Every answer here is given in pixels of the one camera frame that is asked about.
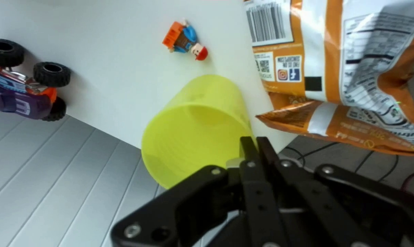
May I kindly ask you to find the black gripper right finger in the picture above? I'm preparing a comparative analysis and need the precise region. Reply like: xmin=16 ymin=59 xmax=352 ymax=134
xmin=256 ymin=136 xmax=414 ymax=247

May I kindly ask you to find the small toy brick figure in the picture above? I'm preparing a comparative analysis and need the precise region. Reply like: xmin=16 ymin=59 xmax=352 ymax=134
xmin=160 ymin=20 xmax=209 ymax=63

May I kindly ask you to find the purple toy monster truck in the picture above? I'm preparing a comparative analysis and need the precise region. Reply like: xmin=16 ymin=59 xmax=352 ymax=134
xmin=0 ymin=37 xmax=72 ymax=123

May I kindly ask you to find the yellow plastic cup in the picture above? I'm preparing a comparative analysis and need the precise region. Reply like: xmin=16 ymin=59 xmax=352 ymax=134
xmin=139 ymin=73 xmax=253 ymax=191

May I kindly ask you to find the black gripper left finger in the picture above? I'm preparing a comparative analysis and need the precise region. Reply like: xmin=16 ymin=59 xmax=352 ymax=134
xmin=109 ymin=136 xmax=281 ymax=247

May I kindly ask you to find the orange snack bag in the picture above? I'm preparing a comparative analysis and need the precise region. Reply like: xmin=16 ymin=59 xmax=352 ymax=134
xmin=241 ymin=0 xmax=414 ymax=158

